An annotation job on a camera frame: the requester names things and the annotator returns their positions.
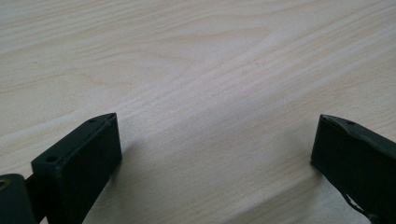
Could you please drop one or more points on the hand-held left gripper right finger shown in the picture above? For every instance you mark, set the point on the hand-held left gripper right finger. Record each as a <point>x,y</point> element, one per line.
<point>358,161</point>

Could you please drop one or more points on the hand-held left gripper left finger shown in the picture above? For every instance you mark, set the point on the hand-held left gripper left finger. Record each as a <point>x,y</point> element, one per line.
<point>77,168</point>

